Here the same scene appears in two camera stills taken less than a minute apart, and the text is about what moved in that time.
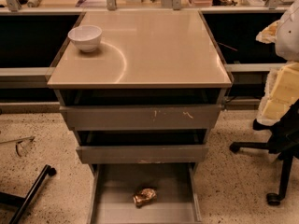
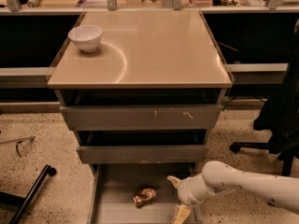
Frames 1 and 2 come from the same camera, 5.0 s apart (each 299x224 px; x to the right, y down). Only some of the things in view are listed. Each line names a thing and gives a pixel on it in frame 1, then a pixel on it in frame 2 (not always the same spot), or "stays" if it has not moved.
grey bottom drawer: x=113 y=186 stays
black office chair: x=283 y=142 stays
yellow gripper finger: x=269 y=34 -> x=175 y=181
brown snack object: x=144 y=196 stays
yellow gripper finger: x=281 y=92 -> x=183 y=214
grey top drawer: x=141 y=109 stays
